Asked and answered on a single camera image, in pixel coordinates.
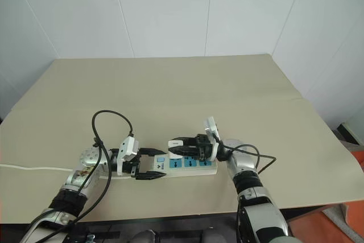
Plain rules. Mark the dark rounded shape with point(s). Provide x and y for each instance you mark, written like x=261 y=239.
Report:
x=143 y=237

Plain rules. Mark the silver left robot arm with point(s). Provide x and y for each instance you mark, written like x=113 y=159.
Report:
x=86 y=157

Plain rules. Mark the black table frame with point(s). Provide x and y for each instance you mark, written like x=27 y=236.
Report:
x=159 y=223

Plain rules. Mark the white charger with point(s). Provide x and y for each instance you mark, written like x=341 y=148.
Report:
x=175 y=143

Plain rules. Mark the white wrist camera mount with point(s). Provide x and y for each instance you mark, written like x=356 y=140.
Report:
x=211 y=125
x=129 y=146

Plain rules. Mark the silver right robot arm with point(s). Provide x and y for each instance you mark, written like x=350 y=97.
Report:
x=244 y=163

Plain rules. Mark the orange mat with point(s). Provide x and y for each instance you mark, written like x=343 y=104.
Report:
x=341 y=191

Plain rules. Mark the white power strip blue sockets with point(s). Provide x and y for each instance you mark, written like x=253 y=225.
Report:
x=182 y=171

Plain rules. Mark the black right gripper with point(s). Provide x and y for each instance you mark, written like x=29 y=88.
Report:
x=203 y=146

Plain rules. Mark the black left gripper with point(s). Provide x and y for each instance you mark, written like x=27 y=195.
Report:
x=136 y=166

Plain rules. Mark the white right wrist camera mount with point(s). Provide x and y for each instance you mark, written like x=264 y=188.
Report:
x=211 y=125

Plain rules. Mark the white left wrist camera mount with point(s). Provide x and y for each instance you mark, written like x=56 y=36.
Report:
x=129 y=146

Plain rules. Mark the beige table cover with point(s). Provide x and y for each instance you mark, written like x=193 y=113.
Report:
x=182 y=92

